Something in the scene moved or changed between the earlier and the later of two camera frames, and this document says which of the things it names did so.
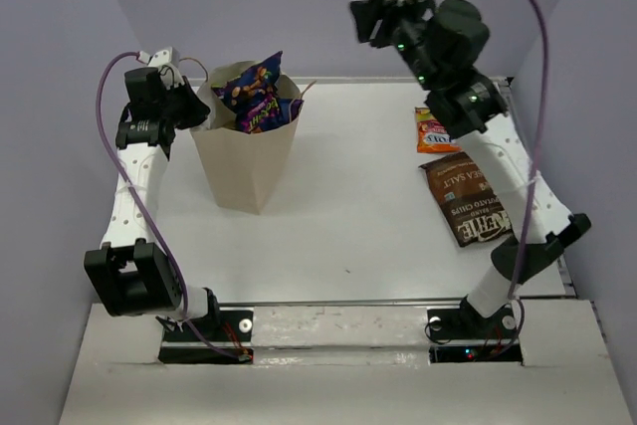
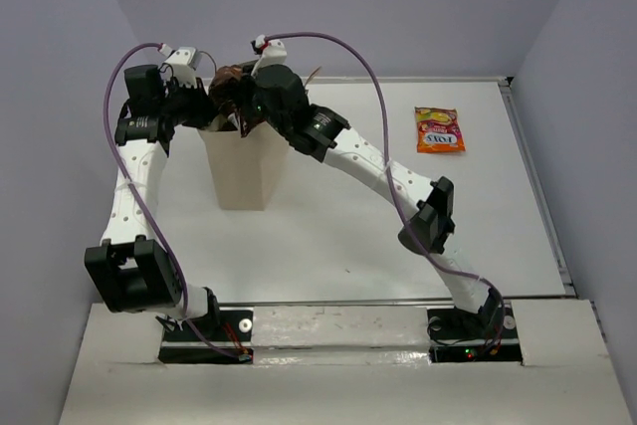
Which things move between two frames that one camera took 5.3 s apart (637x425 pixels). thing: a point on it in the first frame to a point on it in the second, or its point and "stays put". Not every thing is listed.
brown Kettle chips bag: (466, 200) to (225, 99)
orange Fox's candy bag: (431, 135) stays put
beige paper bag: (244, 167) stays put
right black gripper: (370, 12) to (248, 87)
